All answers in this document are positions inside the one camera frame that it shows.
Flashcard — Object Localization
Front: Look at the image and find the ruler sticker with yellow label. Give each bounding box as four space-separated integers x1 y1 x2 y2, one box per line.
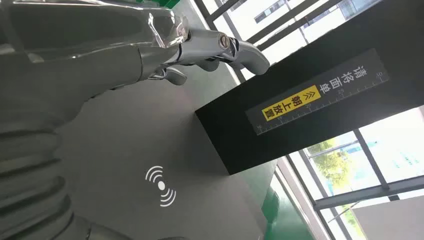
245 47 390 136

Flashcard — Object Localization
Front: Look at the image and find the black inbound scanning machine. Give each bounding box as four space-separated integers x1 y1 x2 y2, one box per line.
56 0 424 240

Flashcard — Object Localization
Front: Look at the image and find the grey flat board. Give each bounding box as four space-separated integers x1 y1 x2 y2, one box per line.
351 195 424 240

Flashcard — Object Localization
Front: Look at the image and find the green tree outside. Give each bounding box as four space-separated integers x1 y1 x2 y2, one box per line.
312 139 353 196

